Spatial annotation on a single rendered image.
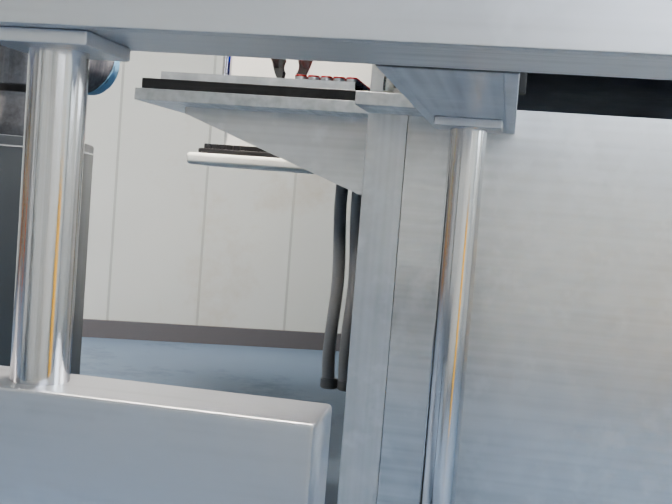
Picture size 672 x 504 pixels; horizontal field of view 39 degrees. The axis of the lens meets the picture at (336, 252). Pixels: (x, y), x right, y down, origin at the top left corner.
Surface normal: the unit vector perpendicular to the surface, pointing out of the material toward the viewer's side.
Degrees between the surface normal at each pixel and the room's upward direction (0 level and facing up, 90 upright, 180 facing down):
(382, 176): 90
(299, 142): 90
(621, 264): 90
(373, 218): 90
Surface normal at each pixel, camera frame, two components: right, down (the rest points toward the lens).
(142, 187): 0.13, 0.07
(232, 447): -0.18, 0.04
